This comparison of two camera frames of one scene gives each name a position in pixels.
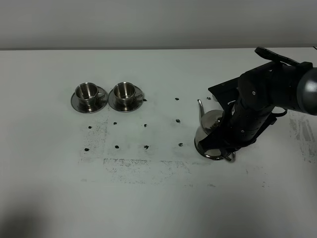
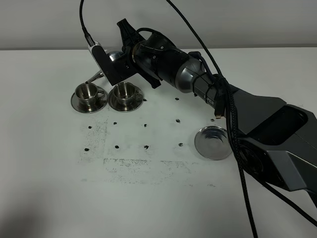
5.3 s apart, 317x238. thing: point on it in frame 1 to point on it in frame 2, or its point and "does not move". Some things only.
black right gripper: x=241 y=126 to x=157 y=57
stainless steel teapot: x=211 y=121 to x=112 y=56
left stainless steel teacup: x=88 y=93 does not move
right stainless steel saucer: x=138 y=99 does not move
